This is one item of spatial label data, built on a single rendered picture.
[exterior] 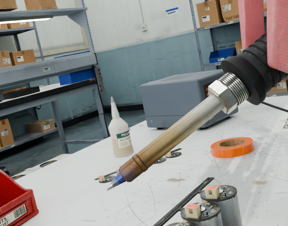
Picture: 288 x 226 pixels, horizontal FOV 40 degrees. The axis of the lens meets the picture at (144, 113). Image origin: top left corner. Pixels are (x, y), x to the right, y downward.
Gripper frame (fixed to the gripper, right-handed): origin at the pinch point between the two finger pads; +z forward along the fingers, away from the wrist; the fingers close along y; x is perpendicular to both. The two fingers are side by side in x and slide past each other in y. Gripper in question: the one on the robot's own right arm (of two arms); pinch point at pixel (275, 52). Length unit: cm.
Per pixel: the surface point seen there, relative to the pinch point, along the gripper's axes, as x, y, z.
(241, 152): 16.5, -32.8, 7.9
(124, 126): 2.6, -47.3, 10.7
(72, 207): -3.4, -29.9, 19.7
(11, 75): -46, -273, 25
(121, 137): 2.7, -47.1, 12.6
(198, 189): 2.6, -9.7, 9.0
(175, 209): 0.7, -7.5, 10.2
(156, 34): 92, -545, -70
